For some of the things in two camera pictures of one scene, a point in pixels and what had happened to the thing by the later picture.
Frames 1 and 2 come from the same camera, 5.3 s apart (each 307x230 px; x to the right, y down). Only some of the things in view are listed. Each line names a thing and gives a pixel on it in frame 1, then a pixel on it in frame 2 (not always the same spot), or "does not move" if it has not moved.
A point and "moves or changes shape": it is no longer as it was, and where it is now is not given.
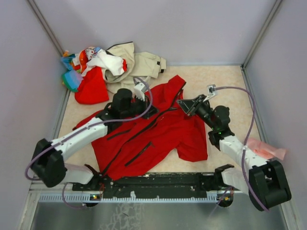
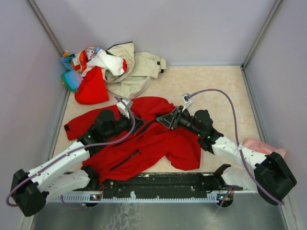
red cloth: (93, 89) does not move
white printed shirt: (90, 58) does not move
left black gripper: (145, 104) to (138, 122)
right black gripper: (187, 105) to (167, 120)
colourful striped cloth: (72, 79) does not move
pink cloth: (265, 149) does not move
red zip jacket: (132, 144) moves or changes shape
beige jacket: (139, 65) does not move
